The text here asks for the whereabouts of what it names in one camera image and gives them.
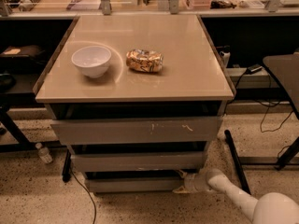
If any clear plastic water bottle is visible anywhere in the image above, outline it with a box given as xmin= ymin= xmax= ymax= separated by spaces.
xmin=36 ymin=143 xmax=53 ymax=164

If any grey drawer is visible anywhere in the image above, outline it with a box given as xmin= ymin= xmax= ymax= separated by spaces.
xmin=71 ymin=152 xmax=207 ymax=172
xmin=51 ymin=117 xmax=222 ymax=145
xmin=85 ymin=176 xmax=184 ymax=193

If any white bowl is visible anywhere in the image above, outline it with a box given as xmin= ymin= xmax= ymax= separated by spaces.
xmin=71 ymin=46 xmax=112 ymax=78

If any grey drawer cabinet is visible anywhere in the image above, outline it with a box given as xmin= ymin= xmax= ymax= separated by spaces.
xmin=36 ymin=14 xmax=235 ymax=193

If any black desk leg right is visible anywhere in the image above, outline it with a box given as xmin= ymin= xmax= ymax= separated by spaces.
xmin=224 ymin=130 xmax=250 ymax=193

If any grey top drawer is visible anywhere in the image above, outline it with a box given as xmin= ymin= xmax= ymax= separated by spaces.
xmin=51 ymin=117 xmax=222 ymax=145

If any grey bottom drawer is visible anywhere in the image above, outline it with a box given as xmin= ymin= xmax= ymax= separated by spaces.
xmin=85 ymin=176 xmax=184 ymax=193

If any black desk leg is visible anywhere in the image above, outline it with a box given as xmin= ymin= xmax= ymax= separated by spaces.
xmin=224 ymin=130 xmax=250 ymax=193
xmin=62 ymin=151 xmax=71 ymax=183

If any dark round table top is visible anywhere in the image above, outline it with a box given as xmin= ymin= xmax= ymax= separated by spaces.
xmin=263 ymin=52 xmax=299 ymax=118

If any grey middle drawer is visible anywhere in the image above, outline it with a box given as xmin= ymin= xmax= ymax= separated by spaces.
xmin=71 ymin=152 xmax=207 ymax=172

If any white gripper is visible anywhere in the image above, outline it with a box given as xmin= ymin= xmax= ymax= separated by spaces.
xmin=173 ymin=170 xmax=209 ymax=194

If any crushed gold soda can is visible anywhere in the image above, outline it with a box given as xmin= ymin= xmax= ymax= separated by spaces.
xmin=126 ymin=49 xmax=164 ymax=73

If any black power adapter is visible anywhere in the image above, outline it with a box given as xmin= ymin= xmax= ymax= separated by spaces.
xmin=246 ymin=64 xmax=263 ymax=75

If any black desk leg left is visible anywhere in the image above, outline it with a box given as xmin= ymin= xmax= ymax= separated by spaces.
xmin=62 ymin=151 xmax=71 ymax=183

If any thin black cable right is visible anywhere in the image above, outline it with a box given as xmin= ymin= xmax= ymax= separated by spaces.
xmin=255 ymin=99 xmax=294 ymax=133

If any black floor cable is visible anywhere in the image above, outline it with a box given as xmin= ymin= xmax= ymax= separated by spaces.
xmin=70 ymin=168 xmax=98 ymax=224

